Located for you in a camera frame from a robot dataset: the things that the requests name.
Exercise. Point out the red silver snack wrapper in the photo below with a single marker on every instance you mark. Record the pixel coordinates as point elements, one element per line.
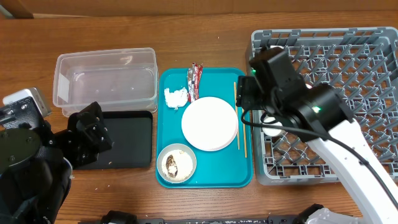
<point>193,80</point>

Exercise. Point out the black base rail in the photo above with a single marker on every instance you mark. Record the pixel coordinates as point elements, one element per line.
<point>122,217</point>

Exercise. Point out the wooden chopstick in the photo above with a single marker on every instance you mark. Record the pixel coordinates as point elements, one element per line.
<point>236,111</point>
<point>244,135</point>

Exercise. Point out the white round plate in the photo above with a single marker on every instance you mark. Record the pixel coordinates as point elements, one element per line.
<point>209,124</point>

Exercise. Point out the white napkin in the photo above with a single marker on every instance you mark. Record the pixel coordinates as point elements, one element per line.
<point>177,98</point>

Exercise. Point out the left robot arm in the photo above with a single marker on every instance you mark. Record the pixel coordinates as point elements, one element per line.
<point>37,164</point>

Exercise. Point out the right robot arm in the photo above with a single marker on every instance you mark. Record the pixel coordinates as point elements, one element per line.
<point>322,119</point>

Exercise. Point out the clear plastic bin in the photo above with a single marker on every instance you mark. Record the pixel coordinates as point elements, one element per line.
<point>118,79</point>

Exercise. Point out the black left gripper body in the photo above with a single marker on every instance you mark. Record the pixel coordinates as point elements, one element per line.
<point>74,149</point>

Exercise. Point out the grey dishwasher rack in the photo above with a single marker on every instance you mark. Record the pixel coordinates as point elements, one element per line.
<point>362,64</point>

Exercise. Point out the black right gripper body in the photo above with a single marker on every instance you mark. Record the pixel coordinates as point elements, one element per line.
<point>249,90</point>

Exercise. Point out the teal plastic tray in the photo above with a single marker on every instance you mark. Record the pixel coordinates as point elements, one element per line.
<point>226,168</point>

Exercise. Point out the grey bowl with food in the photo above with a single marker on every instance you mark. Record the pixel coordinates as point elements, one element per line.
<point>176,163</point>

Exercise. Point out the black tray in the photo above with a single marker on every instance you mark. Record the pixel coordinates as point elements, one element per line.
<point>131,132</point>

